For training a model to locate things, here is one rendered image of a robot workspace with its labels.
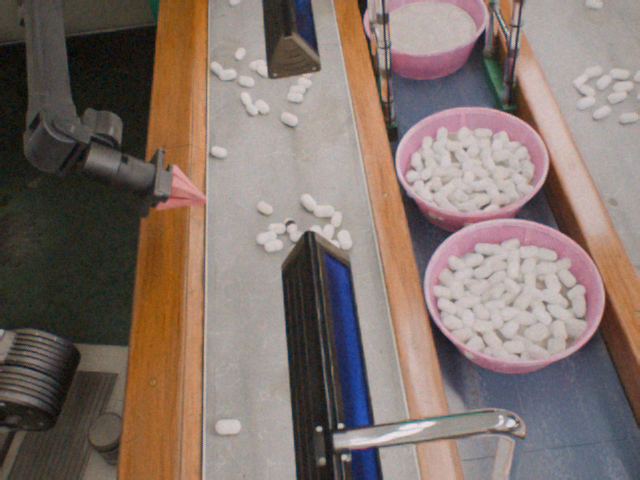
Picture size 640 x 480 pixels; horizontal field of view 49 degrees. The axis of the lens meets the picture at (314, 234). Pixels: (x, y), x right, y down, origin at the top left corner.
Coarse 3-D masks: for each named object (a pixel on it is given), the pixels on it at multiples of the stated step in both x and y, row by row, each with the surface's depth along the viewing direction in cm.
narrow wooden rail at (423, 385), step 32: (352, 0) 161; (352, 32) 154; (352, 64) 147; (352, 96) 141; (384, 128) 134; (384, 160) 129; (384, 192) 124; (384, 224) 119; (384, 256) 115; (416, 288) 111; (416, 320) 107; (416, 352) 104; (416, 384) 101; (416, 416) 98; (416, 448) 95; (448, 448) 94
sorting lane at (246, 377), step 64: (256, 0) 171; (320, 0) 167; (256, 128) 142; (320, 128) 140; (256, 192) 131; (320, 192) 129; (256, 256) 122; (256, 320) 114; (384, 320) 111; (256, 384) 107; (384, 384) 104; (256, 448) 100
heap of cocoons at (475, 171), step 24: (432, 144) 135; (456, 144) 132; (480, 144) 131; (504, 144) 131; (408, 168) 132; (432, 168) 129; (456, 168) 128; (480, 168) 127; (504, 168) 127; (528, 168) 126; (408, 192) 128; (432, 192) 128; (456, 192) 125; (480, 192) 126; (504, 192) 126; (528, 192) 123; (432, 216) 124
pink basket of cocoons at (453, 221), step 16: (448, 112) 134; (464, 112) 134; (480, 112) 133; (496, 112) 132; (416, 128) 133; (432, 128) 135; (448, 128) 136; (496, 128) 134; (512, 128) 132; (528, 128) 129; (400, 144) 130; (528, 144) 129; (400, 160) 129; (544, 160) 124; (400, 176) 125; (544, 176) 121; (432, 208) 120; (512, 208) 118; (448, 224) 125
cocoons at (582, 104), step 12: (588, 0) 151; (588, 72) 138; (600, 72) 138; (612, 72) 137; (624, 72) 136; (576, 84) 136; (600, 84) 135; (624, 84) 134; (588, 96) 134; (612, 96) 132; (624, 96) 132; (600, 108) 131; (624, 120) 129; (636, 120) 129
